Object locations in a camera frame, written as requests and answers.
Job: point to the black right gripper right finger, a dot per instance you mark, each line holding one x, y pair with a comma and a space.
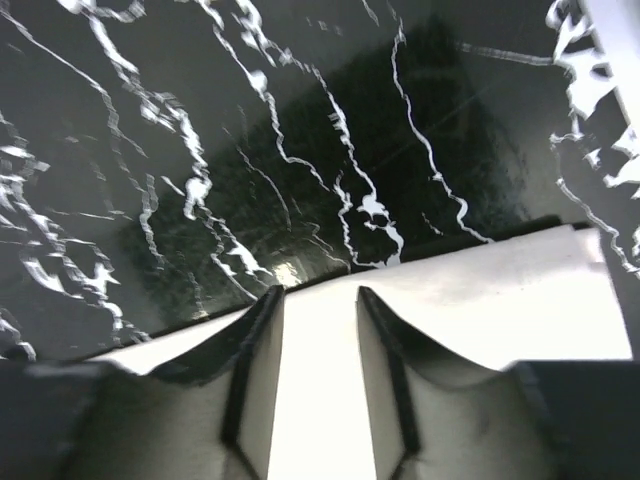
434, 414

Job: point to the cream white t shirt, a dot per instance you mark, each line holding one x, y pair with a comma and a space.
543, 296

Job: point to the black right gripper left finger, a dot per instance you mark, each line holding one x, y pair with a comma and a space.
205, 414

